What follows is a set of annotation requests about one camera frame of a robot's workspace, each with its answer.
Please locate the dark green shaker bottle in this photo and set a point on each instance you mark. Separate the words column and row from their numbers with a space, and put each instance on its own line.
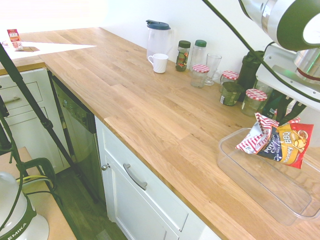
column 247, row 70

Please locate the glass jar red checkered lid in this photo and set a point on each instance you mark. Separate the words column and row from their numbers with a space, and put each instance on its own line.
column 230, row 76
column 199, row 76
column 253, row 102

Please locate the tall clear drinking glass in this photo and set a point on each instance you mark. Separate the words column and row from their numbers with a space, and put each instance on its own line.
column 213, row 65

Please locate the dark green plastic tub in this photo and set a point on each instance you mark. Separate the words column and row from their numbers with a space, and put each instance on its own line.
column 231, row 93

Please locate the black tripod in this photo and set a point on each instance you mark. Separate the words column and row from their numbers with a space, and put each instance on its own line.
column 42, row 117

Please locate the red white carton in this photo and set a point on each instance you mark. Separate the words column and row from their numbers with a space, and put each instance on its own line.
column 15, row 40

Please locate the brown robot mounting board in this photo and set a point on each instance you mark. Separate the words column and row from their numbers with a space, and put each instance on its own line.
column 57, row 220

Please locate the black dishwasher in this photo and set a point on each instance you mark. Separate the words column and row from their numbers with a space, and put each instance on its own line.
column 75, row 120

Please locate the white ceramic mug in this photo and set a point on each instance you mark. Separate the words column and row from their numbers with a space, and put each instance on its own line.
column 160, row 63

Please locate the green clamp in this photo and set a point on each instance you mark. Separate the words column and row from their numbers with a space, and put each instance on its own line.
column 37, row 167

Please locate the spice jar dark lid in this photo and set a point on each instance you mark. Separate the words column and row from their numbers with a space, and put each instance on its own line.
column 183, row 57

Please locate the Vega Sport protein tub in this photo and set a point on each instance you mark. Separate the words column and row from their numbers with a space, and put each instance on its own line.
column 272, row 105

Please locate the round silver cabinet knob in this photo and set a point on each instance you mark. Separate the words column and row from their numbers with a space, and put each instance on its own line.
column 105, row 166

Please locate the white kitchen cabinet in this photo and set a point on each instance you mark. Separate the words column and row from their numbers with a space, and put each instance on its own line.
column 140, row 200

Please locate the small clear glass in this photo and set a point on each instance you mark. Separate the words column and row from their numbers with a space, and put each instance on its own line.
column 263, row 87

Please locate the clear bottle green cap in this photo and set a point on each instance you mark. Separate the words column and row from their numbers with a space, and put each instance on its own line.
column 198, row 55

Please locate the red BBQ chip bag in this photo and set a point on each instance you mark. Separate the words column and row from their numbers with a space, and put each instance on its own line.
column 285, row 147

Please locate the clear pitcher dark blue lid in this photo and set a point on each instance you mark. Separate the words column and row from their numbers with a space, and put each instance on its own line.
column 158, row 40

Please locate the clear rectangular plastic container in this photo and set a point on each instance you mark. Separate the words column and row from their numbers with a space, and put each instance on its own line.
column 265, row 190

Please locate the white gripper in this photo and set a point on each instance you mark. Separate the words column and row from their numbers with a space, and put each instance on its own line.
column 275, row 67

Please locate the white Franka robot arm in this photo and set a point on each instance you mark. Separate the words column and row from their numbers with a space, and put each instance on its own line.
column 292, row 22

